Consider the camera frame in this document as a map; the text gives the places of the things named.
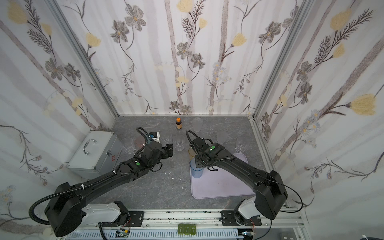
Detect clear faceted glass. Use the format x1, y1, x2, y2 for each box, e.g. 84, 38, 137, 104
173, 135, 185, 152
121, 138, 136, 154
161, 133, 173, 145
235, 137, 248, 153

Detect yellow plastic cup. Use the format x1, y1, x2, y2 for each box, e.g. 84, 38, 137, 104
188, 147, 196, 160

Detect pink plastic cup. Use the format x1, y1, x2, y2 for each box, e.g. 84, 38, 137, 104
135, 136, 146, 151

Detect aluminium rail frame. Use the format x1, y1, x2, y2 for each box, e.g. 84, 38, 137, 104
64, 209, 311, 240

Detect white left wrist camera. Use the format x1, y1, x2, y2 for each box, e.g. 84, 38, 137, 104
149, 132, 160, 143

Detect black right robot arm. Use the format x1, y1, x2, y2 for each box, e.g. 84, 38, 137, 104
190, 137, 288, 226

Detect frosted dimpled clear cup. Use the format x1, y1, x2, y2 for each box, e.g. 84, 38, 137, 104
192, 118, 203, 132
217, 131, 229, 145

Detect blue plastic cup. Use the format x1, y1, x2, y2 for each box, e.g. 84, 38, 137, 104
190, 159, 204, 179

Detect brown bottle orange cap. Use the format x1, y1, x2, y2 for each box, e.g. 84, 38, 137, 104
176, 118, 183, 130

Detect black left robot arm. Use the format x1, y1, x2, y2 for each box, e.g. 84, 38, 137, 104
29, 142, 174, 237

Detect lilac plastic tray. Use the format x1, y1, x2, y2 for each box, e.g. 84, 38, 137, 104
190, 168, 254, 200

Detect green connector block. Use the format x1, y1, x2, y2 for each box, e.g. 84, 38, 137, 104
177, 224, 197, 236

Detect silver metal case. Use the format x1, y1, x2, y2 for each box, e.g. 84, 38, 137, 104
67, 131, 123, 180

